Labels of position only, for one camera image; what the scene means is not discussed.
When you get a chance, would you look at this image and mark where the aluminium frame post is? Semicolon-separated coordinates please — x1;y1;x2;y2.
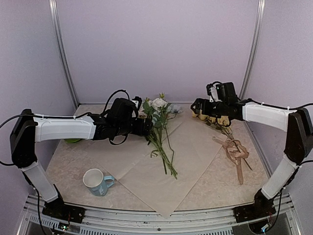
48;0;80;109
239;0;266;99

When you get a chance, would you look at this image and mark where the front aluminium rail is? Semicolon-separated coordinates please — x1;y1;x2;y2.
17;193;301;235

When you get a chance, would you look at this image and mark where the blue fake flower stem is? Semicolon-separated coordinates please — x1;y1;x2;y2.
146;104;183;176

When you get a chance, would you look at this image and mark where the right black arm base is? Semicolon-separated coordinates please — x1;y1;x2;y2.
233;193;276;223

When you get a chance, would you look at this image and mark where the green plate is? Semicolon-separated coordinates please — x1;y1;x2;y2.
65;139;81;143

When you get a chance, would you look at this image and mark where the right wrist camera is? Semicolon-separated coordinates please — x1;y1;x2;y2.
206;81;238;104

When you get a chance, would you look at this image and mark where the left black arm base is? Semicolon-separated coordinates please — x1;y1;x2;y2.
42;204;85;224

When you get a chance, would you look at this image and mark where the blue white ceramic mug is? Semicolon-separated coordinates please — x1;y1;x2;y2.
83;168;115;196

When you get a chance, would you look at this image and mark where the beige ribbon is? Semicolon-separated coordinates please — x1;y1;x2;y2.
212;136;249;185

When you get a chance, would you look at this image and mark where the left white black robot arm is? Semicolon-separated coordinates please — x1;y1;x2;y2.
10;97;152;218

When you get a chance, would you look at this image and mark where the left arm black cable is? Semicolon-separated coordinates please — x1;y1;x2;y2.
0;115;19;167

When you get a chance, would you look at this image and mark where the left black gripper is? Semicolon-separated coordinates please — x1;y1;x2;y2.
115;117;153;136

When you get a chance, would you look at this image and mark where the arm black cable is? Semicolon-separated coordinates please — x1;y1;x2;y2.
264;102;313;111
0;115;19;167

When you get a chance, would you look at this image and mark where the white fake rose stem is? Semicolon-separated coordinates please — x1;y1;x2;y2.
148;92;177;172

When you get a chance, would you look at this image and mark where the pink beige wrapping paper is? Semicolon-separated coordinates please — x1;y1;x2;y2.
90;115;226;218

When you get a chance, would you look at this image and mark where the left aluminium frame post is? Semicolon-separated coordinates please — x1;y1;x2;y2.
48;0;80;109

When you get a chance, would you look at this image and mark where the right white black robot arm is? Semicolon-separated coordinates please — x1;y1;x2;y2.
190;98;313;217

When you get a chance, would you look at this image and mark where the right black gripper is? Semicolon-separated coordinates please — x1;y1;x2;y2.
190;98;227;118

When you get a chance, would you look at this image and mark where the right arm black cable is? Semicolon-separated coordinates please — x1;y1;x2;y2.
264;102;313;111

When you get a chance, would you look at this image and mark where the right aluminium frame post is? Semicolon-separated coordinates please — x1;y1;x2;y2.
239;0;266;99

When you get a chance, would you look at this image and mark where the yellow fake flower stem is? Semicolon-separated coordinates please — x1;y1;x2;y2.
192;112;252;171

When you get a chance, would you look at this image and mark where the pink fake rose stem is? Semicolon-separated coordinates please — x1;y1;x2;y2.
139;107;178;179

